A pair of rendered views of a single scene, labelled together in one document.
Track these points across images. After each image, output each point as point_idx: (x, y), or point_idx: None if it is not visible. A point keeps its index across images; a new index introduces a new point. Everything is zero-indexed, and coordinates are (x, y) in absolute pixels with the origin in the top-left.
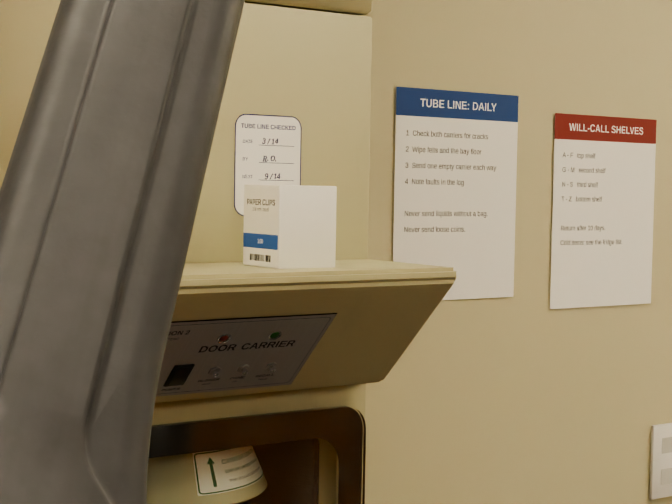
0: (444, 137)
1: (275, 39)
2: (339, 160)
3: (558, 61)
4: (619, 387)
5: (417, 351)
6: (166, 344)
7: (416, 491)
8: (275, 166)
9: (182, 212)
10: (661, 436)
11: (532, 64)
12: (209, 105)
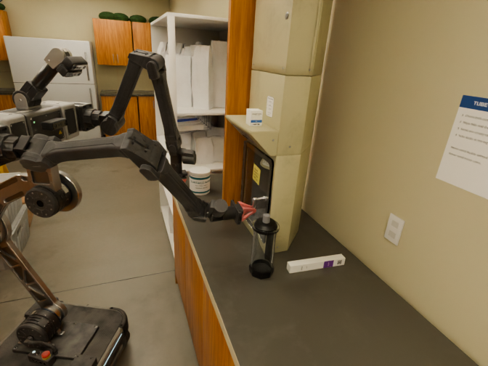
0: (482, 120)
1: (272, 80)
2: (277, 107)
3: None
4: None
5: (441, 200)
6: (239, 130)
7: (426, 246)
8: (270, 107)
9: (115, 96)
10: None
11: None
12: (118, 91)
